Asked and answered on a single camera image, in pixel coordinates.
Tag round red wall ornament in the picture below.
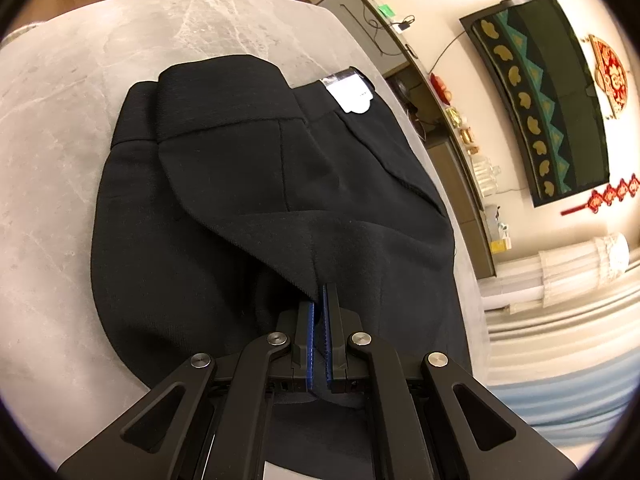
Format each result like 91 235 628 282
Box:
587 34 630 121

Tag black television cable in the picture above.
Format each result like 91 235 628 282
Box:
426 30 472 77

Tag white clothing tag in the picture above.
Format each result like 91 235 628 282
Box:
323 70 376 116

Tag white lace-covered air conditioner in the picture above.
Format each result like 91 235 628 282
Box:
477 232 632 315

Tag wall television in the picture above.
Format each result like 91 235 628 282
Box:
459 0 612 209

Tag small white appliance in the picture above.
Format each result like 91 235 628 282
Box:
486 204 514 242

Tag gold ornaments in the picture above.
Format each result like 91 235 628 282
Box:
444 107 480 157

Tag long television cabinet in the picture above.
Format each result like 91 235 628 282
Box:
315 0 502 279

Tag black pants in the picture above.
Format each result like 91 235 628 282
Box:
90 54 476 462

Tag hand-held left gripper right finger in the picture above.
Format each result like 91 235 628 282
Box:
322 284 579 480

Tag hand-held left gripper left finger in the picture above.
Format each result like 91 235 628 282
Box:
56 301 317 480

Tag red knot wall decoration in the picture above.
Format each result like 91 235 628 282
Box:
560 174 640 217

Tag red ornament jar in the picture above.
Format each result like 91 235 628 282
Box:
429 72 452 107

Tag white and blue cloth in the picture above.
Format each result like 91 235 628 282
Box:
486 287 640 453

